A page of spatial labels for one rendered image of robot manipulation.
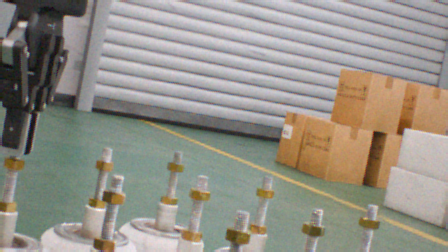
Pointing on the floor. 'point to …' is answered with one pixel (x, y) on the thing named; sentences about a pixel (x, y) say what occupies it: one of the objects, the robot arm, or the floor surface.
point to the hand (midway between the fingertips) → (18, 132)
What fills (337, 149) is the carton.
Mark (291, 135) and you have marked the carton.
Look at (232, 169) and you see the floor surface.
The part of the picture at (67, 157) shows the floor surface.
